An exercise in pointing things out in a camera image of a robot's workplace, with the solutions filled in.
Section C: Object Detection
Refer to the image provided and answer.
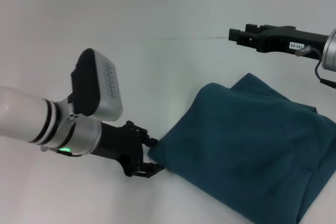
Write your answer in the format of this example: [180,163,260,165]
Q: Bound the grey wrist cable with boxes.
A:
[313,49,336,90]

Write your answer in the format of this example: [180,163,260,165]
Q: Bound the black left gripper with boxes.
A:
[91,120,165,180]

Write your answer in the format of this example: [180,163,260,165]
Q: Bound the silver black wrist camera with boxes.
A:
[70,48,124,122]

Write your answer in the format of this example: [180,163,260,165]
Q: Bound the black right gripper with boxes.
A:
[228,23,330,61]

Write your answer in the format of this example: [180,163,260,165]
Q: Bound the clear cable plug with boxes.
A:
[295,46,313,57]

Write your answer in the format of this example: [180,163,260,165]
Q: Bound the teal blue shirt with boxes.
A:
[147,72,336,224]

